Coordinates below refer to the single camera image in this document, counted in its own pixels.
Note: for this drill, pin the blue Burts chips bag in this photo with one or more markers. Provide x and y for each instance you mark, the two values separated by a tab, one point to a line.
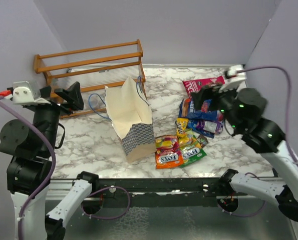
187	110

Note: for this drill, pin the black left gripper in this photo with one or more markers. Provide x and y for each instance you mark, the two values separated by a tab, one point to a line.
73	95

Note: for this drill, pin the green yellow snack packet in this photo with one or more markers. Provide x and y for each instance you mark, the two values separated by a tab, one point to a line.
190	148

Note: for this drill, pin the pink Real crisps bag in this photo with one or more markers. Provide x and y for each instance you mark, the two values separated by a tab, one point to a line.
195	85

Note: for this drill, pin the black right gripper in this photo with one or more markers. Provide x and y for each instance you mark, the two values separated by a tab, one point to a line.
199	97

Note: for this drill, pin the blue checkered paper bag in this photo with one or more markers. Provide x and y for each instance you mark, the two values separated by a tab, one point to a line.
131	117

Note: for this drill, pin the orange red Fox's packet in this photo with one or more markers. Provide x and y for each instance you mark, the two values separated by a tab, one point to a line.
168	154

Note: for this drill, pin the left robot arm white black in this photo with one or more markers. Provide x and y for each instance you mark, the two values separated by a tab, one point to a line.
30	139

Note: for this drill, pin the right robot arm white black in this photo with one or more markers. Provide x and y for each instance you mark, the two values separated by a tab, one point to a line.
243	109

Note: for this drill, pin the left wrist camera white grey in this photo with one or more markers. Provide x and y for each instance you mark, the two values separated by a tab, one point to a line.
27	93

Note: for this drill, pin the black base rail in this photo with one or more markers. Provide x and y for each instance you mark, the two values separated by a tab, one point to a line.
159	192

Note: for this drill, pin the purple snack packet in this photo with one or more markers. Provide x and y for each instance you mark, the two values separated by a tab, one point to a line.
211	128

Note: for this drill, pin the small brown chocolate packet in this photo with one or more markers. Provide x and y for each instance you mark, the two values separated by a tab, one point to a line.
203	141

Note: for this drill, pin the blue Kettle chips bag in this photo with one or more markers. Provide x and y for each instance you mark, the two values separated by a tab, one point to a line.
195	125

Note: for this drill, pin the yellow M&M's packet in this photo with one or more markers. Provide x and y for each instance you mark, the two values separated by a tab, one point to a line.
181	125

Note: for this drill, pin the wooden tiered shelf rack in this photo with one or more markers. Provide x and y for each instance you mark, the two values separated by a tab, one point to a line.
94	68

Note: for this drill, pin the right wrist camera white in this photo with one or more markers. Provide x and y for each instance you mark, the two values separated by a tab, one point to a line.
233	78

